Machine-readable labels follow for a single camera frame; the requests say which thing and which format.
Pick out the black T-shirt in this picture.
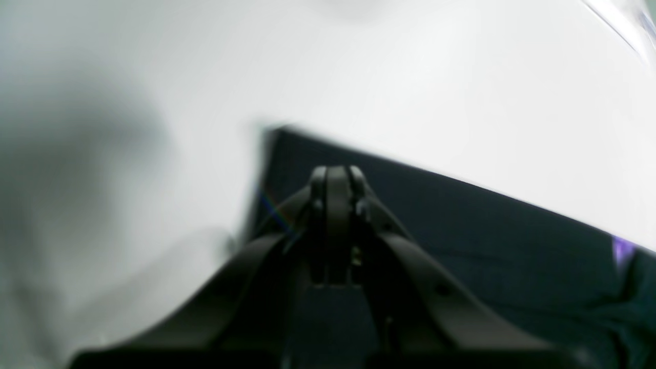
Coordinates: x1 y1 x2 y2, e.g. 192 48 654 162
255 128 654 368

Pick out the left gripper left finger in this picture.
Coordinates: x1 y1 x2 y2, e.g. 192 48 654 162
70 167 329 368

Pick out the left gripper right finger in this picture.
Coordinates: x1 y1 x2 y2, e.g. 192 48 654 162
348 166 580 368

